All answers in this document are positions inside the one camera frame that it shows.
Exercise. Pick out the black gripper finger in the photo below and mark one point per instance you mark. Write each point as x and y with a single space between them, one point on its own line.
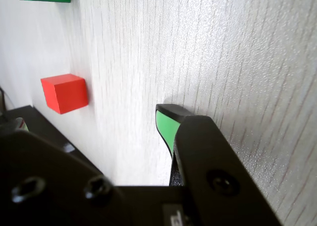
210 161
44 176

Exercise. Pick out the red wooden cube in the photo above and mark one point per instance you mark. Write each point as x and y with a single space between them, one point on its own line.
65 93

